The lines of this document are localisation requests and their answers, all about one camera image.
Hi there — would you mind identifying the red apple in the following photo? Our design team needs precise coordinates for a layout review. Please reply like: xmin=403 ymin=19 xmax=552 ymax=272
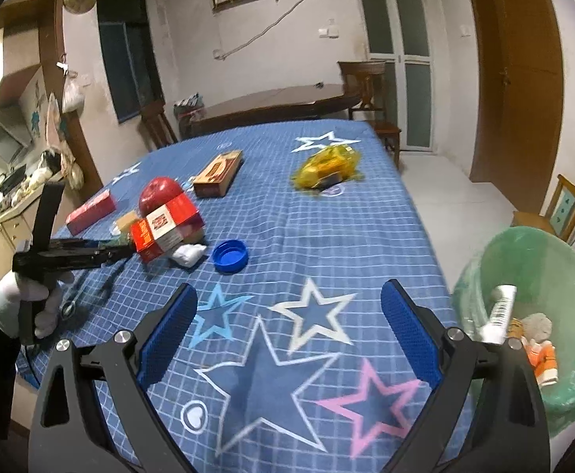
xmin=138 ymin=176 xmax=183 ymax=217

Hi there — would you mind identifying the red cigarette pack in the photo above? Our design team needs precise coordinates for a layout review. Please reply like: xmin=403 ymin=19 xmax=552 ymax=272
xmin=130 ymin=193 xmax=204 ymax=263

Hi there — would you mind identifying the green lined trash bin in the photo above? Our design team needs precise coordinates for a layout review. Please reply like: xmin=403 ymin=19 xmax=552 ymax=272
xmin=452 ymin=226 xmax=575 ymax=436

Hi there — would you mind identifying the red rectangular box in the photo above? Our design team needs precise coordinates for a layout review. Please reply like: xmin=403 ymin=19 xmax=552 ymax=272
xmin=65 ymin=189 xmax=115 ymax=236

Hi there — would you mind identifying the yellow plastic bag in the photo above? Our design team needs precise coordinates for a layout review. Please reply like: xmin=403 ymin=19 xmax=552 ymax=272
xmin=291 ymin=144 xmax=364 ymax=191

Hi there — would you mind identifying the blue checkered star tablecloth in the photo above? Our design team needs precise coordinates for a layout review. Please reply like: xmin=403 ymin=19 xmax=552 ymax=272
xmin=16 ymin=118 xmax=471 ymax=473

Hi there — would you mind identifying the basket on dining table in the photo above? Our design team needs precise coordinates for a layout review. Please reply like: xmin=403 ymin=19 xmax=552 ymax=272
xmin=173 ymin=93 xmax=205 ymax=140

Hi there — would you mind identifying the dark wooden dining table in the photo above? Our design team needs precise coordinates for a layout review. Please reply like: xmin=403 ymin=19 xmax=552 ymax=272
xmin=178 ymin=84 xmax=360 ymax=139

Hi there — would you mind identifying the wooden chair left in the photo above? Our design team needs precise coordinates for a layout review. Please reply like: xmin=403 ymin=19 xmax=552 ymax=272
xmin=140 ymin=101 xmax=178 ymax=149

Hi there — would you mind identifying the wooden chair at table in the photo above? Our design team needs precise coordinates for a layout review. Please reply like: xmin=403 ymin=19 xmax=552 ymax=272
xmin=338 ymin=60 xmax=401 ymax=169

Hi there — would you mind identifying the white gloved left hand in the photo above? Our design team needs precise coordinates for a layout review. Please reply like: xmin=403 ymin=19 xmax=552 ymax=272
xmin=0 ymin=271 xmax=74 ymax=339

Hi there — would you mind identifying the crushed orange paper cup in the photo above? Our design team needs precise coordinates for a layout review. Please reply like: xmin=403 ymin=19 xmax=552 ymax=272
xmin=508 ymin=313 xmax=559 ymax=387

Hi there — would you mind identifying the brown wooden door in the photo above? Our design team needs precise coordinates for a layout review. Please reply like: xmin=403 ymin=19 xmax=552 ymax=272
xmin=470 ymin=0 xmax=564 ymax=212

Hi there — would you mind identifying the blue bottle cap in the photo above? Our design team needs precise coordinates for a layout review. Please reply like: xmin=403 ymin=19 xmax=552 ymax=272
xmin=211 ymin=239 xmax=249 ymax=274

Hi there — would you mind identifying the white crumpled face mask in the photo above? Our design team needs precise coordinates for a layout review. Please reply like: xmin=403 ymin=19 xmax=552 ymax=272
xmin=167 ymin=244 xmax=208 ymax=269

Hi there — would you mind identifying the white glass double door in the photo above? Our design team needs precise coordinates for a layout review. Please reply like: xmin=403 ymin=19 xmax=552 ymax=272
xmin=359 ymin=0 xmax=433 ymax=151

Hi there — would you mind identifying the brown sponge block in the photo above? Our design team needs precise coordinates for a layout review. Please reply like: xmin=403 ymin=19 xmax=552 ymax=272
xmin=110 ymin=210 xmax=140 ymax=236

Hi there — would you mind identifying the small wooden chair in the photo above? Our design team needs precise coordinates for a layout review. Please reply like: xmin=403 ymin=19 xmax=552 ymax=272
xmin=511 ymin=174 xmax=575 ymax=242

